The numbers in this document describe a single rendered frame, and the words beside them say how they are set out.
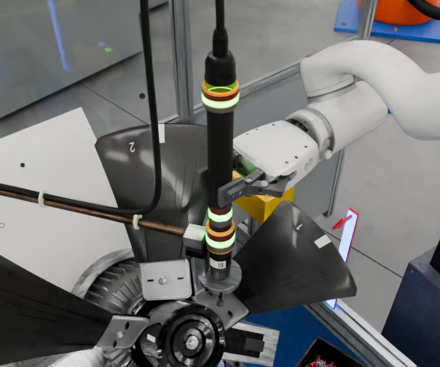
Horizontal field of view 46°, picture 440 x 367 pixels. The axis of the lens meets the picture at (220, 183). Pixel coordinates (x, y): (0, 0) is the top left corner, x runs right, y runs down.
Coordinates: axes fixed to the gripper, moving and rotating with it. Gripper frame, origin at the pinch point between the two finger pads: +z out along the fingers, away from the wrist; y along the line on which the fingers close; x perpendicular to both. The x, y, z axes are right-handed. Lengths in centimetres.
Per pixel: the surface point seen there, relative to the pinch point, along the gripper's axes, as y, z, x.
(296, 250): -0.3, -18.5, -27.2
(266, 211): 21, -32, -42
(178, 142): 17.0, -4.7, -5.5
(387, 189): 63, -169, -145
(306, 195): 70, -109, -119
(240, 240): 33, -35, -65
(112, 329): 3.6, 18.2, -22.9
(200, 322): -3.9, 6.7, -22.8
